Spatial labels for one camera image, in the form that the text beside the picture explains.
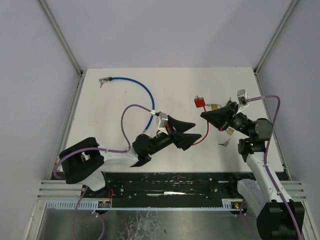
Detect small brass padlock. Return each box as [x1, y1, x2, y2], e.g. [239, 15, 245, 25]
[206, 103, 222, 111]

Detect long shackle brass padlock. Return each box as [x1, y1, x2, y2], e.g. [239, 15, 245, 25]
[225, 127, 235, 135]

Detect red cable padlock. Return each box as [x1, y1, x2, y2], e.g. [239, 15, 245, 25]
[192, 98, 210, 146]

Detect silver keys of long padlock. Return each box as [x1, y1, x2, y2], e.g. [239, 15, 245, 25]
[218, 140, 230, 147]

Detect keys of red padlock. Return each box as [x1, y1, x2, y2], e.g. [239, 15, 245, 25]
[194, 95, 203, 100]

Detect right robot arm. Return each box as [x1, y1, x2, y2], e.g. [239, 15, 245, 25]
[200, 97, 305, 240]

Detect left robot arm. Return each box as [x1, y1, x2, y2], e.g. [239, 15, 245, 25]
[59, 112, 201, 192]

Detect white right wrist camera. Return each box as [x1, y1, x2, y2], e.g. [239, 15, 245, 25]
[237, 89, 249, 114]

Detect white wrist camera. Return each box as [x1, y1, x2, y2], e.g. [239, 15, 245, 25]
[155, 111, 168, 135]
[237, 89, 249, 114]

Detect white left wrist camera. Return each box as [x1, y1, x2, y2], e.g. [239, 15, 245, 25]
[155, 111, 168, 135]

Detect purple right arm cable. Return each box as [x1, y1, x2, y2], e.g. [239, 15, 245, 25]
[246, 94, 302, 240]

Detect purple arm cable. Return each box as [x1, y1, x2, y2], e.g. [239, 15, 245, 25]
[52, 103, 156, 180]
[246, 94, 302, 240]

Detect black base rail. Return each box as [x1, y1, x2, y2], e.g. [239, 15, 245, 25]
[84, 172, 255, 205]

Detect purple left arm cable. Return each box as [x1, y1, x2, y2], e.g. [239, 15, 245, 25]
[52, 103, 156, 180]

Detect blue cable lock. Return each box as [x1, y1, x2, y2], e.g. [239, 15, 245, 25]
[101, 76, 156, 134]

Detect keys of blue cable lock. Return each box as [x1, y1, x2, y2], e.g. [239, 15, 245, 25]
[99, 78, 105, 88]

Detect right aluminium frame post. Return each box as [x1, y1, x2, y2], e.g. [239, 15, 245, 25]
[253, 0, 301, 75]

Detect aluminium frame post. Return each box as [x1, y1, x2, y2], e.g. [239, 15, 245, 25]
[36, 0, 83, 76]
[253, 0, 301, 75]

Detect left aluminium frame post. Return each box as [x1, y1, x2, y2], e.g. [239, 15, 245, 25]
[36, 0, 83, 76]

